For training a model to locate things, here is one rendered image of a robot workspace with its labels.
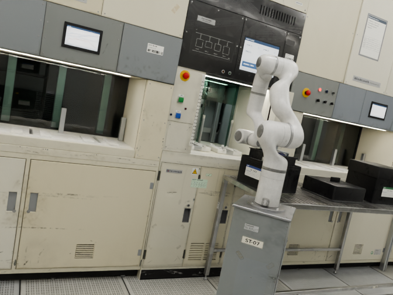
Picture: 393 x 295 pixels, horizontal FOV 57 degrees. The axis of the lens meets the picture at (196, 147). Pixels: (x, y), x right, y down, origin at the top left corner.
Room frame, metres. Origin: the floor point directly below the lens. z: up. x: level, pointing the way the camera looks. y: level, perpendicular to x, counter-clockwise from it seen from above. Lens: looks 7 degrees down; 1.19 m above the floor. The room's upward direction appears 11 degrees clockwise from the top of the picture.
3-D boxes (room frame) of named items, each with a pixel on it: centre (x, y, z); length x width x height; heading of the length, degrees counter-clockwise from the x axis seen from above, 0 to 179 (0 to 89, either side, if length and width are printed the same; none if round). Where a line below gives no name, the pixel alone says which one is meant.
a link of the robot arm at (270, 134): (1.77, -0.37, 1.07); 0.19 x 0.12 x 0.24; 107
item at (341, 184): (2.40, -0.95, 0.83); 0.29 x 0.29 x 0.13; 27
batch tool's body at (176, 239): (2.82, 0.00, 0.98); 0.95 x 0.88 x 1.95; 26
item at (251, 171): (2.29, -0.48, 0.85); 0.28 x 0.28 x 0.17; 36
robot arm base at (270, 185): (1.78, -0.40, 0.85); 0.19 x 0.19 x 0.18
